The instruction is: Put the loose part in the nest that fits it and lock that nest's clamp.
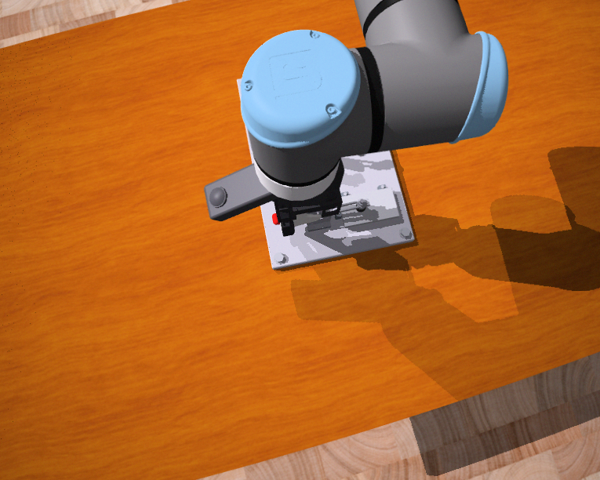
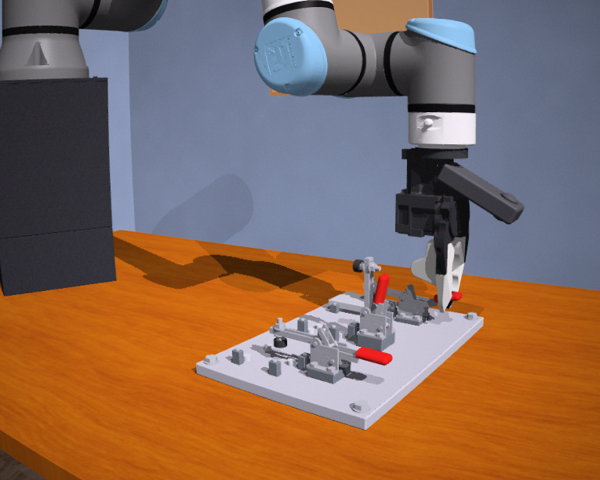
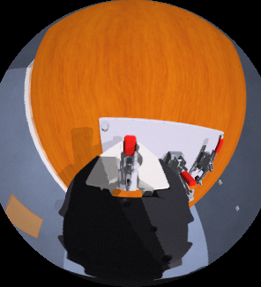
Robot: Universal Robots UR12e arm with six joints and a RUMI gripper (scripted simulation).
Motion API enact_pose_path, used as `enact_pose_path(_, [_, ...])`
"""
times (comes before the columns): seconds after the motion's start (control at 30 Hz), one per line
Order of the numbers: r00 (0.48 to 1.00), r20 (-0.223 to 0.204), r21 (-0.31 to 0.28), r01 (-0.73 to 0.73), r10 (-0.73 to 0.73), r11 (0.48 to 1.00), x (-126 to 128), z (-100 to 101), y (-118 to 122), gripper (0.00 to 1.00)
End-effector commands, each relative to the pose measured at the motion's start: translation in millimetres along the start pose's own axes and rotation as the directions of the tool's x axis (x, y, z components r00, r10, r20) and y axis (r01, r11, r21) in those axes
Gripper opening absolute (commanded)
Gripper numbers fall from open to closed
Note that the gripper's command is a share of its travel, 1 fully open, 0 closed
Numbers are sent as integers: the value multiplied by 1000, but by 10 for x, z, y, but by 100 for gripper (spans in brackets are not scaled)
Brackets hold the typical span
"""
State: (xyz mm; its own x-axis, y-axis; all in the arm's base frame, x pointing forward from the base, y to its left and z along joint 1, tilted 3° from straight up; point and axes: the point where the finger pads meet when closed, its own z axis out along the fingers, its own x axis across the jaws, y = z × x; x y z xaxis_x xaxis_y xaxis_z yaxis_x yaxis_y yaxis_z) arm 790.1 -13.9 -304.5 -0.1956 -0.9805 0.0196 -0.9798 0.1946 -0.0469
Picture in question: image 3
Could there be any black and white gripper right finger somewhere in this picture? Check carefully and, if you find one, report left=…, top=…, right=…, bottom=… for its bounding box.
left=135, top=141, right=194, bottom=224

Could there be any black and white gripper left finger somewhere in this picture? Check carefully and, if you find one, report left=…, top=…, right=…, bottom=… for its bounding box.
left=58, top=141, right=124, bottom=217

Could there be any grey toggle clamp with red handle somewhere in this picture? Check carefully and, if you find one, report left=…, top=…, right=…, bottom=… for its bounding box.
left=121, top=136, right=138, bottom=193
left=195, top=138, right=223, bottom=186

